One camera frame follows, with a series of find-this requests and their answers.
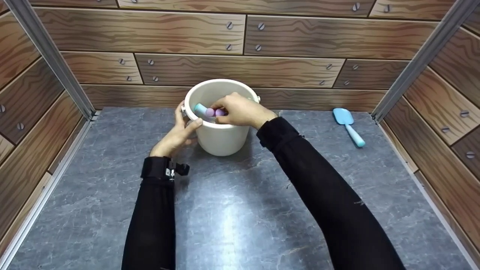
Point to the white plastic bucket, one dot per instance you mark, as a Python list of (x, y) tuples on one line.
[(221, 140)]

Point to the blue toy spatula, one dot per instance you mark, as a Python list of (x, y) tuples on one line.
[(348, 124)]

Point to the person's left forearm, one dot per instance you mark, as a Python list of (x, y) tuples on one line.
[(152, 221)]

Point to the person's left hand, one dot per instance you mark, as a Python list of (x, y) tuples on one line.
[(173, 138)]

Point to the person's right forearm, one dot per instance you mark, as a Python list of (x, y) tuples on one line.
[(333, 202)]

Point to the person's right hand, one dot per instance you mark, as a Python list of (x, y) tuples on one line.
[(243, 111)]

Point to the black wrist band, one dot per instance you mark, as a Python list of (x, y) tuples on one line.
[(162, 168)]

